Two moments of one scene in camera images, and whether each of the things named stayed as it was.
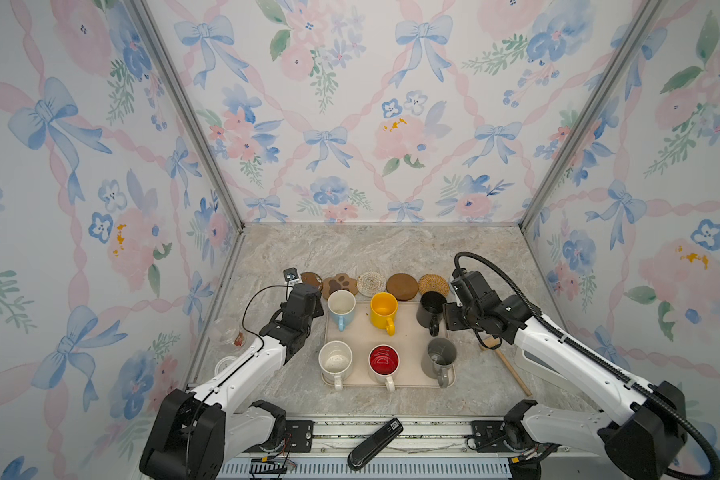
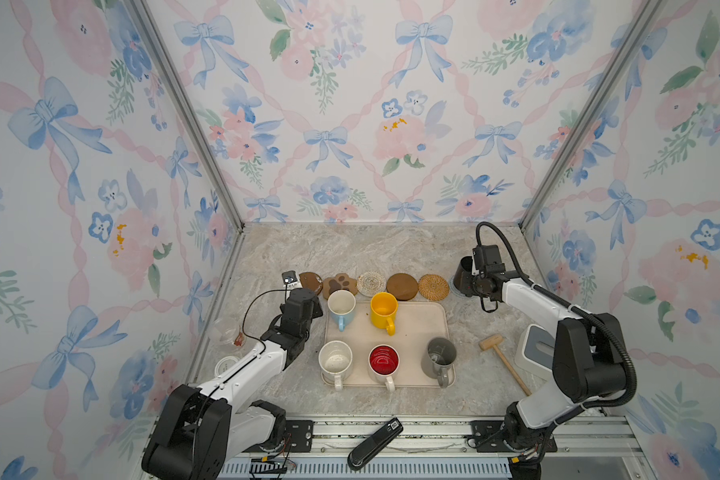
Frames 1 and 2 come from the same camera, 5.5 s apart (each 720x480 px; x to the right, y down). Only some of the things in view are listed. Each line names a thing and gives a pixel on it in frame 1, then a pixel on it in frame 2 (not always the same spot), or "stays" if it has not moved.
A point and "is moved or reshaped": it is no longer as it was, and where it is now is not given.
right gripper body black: [457, 319] to [478, 279]
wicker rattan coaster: [433, 283] stays
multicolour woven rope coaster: [371, 283] stays
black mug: [429, 310] is moved or reshaped
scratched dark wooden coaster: [312, 278] stays
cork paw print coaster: [340, 281] stays
